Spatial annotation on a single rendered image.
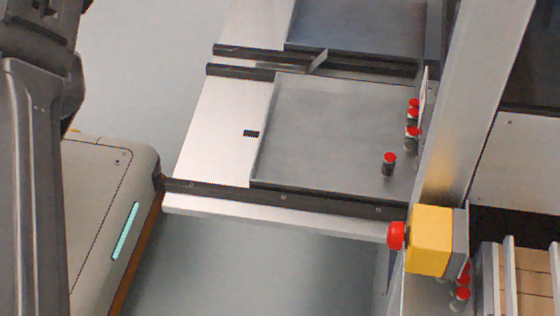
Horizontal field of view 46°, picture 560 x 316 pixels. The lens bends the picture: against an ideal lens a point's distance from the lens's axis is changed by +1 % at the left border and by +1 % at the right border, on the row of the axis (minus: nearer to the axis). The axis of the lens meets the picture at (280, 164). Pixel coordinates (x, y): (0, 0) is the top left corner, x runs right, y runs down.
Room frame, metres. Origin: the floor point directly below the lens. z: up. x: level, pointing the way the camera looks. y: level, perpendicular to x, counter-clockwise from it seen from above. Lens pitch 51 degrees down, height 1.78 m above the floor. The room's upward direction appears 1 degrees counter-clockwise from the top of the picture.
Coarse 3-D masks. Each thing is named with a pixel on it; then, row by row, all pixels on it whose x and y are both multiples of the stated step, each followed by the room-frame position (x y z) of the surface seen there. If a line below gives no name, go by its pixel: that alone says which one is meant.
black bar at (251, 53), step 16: (224, 48) 1.00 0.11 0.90; (240, 48) 1.00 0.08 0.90; (256, 48) 0.99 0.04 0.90; (304, 64) 0.96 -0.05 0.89; (320, 64) 0.96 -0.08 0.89; (336, 64) 0.95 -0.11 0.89; (352, 64) 0.95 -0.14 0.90; (368, 64) 0.95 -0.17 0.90; (384, 64) 0.94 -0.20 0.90; (400, 64) 0.94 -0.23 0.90
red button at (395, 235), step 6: (396, 222) 0.51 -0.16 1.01; (402, 222) 0.51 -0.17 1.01; (390, 228) 0.50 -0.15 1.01; (396, 228) 0.50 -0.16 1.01; (402, 228) 0.50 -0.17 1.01; (390, 234) 0.49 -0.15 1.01; (396, 234) 0.49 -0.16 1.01; (402, 234) 0.49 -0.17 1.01; (390, 240) 0.48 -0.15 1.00; (396, 240) 0.48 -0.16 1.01; (402, 240) 0.48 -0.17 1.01; (390, 246) 0.48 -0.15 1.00; (396, 246) 0.48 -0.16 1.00
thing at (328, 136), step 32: (288, 96) 0.88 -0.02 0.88; (320, 96) 0.88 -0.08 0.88; (352, 96) 0.88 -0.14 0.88; (384, 96) 0.87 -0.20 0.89; (416, 96) 0.86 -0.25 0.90; (288, 128) 0.80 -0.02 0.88; (320, 128) 0.80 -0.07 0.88; (352, 128) 0.80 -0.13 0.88; (384, 128) 0.80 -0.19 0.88; (256, 160) 0.70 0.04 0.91; (288, 160) 0.72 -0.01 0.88; (320, 160) 0.72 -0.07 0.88; (352, 160) 0.72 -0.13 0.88; (288, 192) 0.65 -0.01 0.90; (320, 192) 0.64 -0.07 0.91; (352, 192) 0.63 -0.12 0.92; (384, 192) 0.65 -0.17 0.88
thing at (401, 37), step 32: (320, 0) 1.17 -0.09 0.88; (352, 0) 1.16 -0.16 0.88; (384, 0) 1.16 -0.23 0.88; (416, 0) 1.16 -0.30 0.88; (288, 32) 1.03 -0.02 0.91; (320, 32) 1.06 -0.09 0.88; (352, 32) 1.06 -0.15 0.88; (384, 32) 1.06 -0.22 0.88; (416, 32) 1.06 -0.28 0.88; (416, 64) 0.94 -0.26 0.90
